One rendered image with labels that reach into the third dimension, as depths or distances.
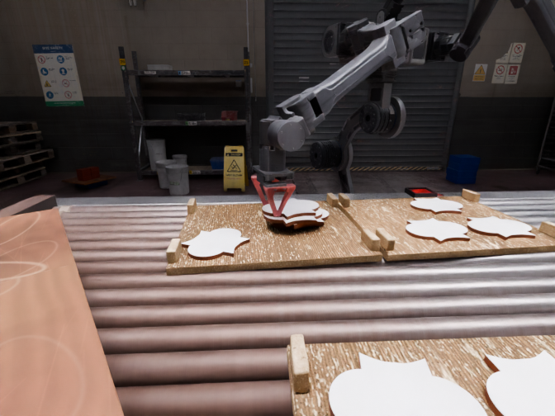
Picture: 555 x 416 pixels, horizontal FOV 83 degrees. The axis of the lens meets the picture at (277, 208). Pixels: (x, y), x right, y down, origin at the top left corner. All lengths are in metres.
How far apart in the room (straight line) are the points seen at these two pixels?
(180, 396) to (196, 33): 5.47
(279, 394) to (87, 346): 0.20
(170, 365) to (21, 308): 0.17
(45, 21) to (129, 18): 1.24
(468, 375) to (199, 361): 0.31
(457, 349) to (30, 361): 0.43
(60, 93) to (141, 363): 6.08
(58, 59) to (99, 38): 0.75
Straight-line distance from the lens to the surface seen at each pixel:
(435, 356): 0.45
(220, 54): 5.58
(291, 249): 0.64
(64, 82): 6.36
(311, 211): 0.72
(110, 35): 6.06
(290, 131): 0.61
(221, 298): 0.55
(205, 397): 0.40
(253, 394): 0.40
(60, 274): 0.43
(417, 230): 0.77
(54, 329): 0.34
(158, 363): 0.45
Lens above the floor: 1.22
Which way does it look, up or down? 19 degrees down
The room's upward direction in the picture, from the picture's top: straight up
